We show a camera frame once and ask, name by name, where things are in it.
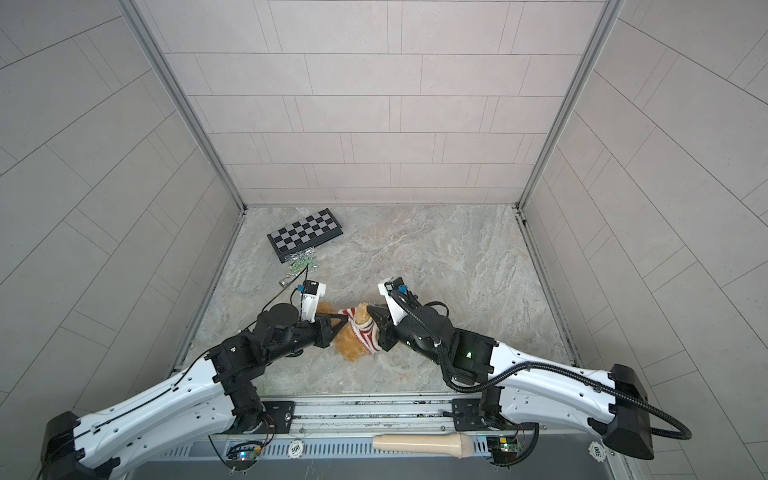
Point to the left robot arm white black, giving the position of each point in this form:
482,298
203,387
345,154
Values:
214,395

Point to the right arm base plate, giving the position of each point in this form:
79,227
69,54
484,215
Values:
468,414

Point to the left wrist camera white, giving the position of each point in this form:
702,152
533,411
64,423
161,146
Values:
311,293

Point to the folded black white chessboard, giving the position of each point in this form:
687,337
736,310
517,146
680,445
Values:
309,232

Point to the aluminium front rail frame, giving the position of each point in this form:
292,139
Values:
338,431

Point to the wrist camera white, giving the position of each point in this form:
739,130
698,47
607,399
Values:
395,293
311,293

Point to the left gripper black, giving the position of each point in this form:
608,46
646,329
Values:
322,329

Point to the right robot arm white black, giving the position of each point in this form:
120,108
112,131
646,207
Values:
518,390

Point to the left aluminium corner post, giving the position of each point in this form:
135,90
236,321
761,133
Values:
150,47

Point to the right green circuit board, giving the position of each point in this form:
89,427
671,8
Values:
503,451

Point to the red white striped sweater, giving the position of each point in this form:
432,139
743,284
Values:
363,330

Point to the small green clear bag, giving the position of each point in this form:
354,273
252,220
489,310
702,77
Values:
299,264

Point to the right aluminium corner post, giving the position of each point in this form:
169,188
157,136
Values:
605,23

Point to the green circuit board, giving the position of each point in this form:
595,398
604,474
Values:
244,455
503,451

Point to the left green circuit board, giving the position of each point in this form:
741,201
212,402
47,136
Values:
244,455

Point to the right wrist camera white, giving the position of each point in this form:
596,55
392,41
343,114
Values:
395,293

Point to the beige cylindrical handle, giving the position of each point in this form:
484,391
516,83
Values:
456,445

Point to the aluminium corner post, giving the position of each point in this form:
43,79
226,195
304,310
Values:
605,23
150,47

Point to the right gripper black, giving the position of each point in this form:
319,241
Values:
383,321

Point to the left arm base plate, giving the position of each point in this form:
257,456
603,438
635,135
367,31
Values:
273,417

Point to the brown teddy bear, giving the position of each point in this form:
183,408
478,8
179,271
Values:
354,336

